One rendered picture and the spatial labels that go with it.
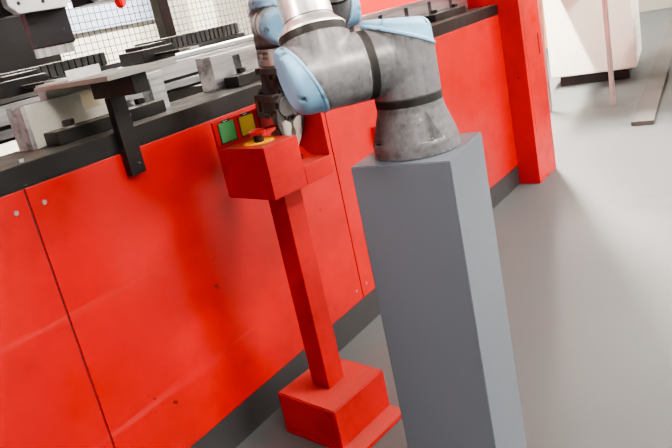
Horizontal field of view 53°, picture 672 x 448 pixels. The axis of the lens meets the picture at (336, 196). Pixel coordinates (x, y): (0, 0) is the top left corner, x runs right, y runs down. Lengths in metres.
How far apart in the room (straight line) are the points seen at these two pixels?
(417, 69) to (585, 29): 4.58
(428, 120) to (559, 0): 4.57
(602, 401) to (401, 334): 0.71
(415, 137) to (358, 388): 0.82
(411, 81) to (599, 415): 1.00
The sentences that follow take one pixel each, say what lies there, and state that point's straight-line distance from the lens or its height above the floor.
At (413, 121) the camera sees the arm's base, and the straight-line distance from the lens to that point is 1.12.
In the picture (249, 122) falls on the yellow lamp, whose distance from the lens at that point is 1.63.
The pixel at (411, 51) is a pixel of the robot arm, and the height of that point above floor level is 0.95.
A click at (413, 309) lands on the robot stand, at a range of 1.22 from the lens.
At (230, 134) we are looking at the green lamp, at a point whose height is 0.80.
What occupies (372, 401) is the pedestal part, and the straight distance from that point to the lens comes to 1.80.
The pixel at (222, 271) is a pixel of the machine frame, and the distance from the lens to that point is 1.74.
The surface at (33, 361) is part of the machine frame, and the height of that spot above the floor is 0.51.
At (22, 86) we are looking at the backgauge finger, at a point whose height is 1.00.
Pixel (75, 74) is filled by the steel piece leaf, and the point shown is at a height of 1.01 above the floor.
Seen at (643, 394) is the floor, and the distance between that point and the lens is 1.85.
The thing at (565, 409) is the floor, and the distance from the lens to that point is 1.80.
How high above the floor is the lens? 1.06
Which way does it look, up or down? 16 degrees down
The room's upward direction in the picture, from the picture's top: 12 degrees counter-clockwise
